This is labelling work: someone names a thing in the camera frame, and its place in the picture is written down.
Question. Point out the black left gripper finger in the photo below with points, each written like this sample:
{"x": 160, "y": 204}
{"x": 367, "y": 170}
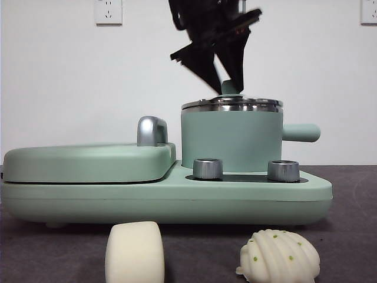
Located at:
{"x": 235, "y": 62}
{"x": 200, "y": 62}

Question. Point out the glass lid with green knob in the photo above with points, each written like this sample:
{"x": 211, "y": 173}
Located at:
{"x": 235, "y": 103}

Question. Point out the ridged white green-speckled bun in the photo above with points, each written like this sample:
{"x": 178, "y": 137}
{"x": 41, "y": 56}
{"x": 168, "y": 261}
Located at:
{"x": 279, "y": 256}

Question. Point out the smooth white steamed bun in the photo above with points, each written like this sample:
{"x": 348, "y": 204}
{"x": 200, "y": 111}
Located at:
{"x": 134, "y": 253}

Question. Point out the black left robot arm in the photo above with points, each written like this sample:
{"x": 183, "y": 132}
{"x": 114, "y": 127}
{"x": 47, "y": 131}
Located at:
{"x": 200, "y": 13}

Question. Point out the silver control knob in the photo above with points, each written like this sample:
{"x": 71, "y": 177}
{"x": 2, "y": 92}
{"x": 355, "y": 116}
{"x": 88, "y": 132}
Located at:
{"x": 283, "y": 171}
{"x": 207, "y": 169}

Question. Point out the mint green breakfast machine base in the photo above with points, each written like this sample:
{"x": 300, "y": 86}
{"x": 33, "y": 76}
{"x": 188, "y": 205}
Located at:
{"x": 176, "y": 203}

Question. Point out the mint green griddle cover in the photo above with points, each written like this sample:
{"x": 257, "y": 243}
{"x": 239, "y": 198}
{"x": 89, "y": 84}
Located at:
{"x": 88, "y": 162}

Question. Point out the white wall socket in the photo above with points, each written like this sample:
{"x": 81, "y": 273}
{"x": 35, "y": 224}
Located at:
{"x": 108, "y": 13}
{"x": 369, "y": 11}

